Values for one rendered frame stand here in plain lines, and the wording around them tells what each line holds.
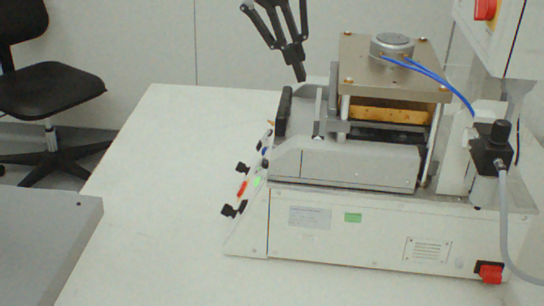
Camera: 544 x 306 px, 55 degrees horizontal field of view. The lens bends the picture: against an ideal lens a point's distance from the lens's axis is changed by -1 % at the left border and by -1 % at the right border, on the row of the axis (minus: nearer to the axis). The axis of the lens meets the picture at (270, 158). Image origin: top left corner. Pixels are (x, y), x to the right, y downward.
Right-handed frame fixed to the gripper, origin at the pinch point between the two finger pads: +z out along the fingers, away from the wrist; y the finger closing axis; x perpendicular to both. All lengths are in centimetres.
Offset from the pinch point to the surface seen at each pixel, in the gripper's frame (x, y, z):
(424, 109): 10.2, -20.0, 10.6
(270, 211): 17.9, 9.7, 19.1
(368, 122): 10.9, -10.6, 10.1
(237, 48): -145, 52, 36
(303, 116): -0.8, 2.3, 11.5
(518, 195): 14.3, -32.1, 29.2
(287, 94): -2.2, 4.1, 6.5
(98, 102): -141, 132, 40
